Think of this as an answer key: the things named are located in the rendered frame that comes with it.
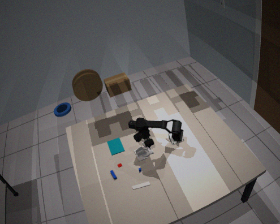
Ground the teal flat plate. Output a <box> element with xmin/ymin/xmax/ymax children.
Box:
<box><xmin>107</xmin><ymin>138</ymin><xmax>125</xmax><ymax>155</ymax></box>

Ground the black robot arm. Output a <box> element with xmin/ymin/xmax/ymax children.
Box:
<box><xmin>128</xmin><ymin>118</ymin><xmax>183</xmax><ymax>142</ymax></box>

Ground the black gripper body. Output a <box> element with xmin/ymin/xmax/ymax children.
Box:
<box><xmin>140</xmin><ymin>129</ymin><xmax>154</xmax><ymax>147</ymax></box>

